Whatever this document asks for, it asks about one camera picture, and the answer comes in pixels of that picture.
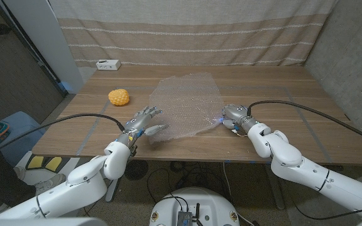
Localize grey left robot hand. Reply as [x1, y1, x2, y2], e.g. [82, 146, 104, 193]
[116, 105, 170, 149]

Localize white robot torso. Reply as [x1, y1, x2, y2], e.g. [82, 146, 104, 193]
[149, 186, 241, 226]

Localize grey electronics module on torso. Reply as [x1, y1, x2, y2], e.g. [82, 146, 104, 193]
[177, 210, 194, 226]

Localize blue plastic bin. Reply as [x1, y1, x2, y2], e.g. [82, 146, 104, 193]
[0, 110, 47, 167]

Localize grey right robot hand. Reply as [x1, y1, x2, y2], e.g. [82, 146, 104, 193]
[221, 103, 260, 136]

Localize white table leg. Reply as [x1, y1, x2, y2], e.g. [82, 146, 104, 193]
[105, 177, 121, 202]

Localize beige striped curtain backdrop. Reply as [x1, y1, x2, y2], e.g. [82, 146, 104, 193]
[48, 0, 339, 68]

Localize white sneaker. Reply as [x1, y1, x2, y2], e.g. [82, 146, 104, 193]
[35, 173, 66, 196]

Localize grey table leg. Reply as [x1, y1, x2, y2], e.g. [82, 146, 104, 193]
[271, 178, 285, 210]

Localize yellow bumpy sponge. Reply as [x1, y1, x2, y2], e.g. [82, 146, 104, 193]
[107, 89, 131, 107]

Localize clear bubble wrap sheet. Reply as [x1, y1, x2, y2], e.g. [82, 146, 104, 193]
[148, 72, 225, 144]

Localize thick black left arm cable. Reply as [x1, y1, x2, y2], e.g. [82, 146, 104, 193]
[0, 113, 126, 161]

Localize white power strip box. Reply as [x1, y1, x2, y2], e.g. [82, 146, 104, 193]
[96, 59, 121, 71]

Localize white door frame pillar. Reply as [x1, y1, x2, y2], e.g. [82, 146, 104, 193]
[3, 0, 84, 94]

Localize tangled black floor cables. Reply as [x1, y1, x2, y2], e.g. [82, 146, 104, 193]
[146, 160, 232, 203]

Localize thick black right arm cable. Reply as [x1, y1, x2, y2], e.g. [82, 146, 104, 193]
[246, 100, 362, 148]

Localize round black floor fan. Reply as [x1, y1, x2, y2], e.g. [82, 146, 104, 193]
[124, 159, 150, 181]

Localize white base with yellow pads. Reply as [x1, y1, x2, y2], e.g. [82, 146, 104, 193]
[13, 150, 72, 189]

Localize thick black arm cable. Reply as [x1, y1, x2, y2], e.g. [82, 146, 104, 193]
[0, 113, 126, 161]
[246, 100, 362, 148]

